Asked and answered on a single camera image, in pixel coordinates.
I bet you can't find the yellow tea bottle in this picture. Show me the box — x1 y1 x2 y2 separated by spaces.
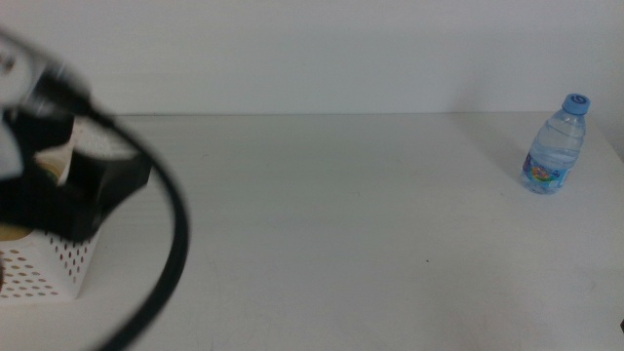
0 145 74 243

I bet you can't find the water bottle with blue cap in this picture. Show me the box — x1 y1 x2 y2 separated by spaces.
520 93 592 196

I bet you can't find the white perforated plastic basket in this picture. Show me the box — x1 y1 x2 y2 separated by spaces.
0 116 145 301

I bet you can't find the thick black braided cable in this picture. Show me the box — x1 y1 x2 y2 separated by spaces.
23 60 191 351

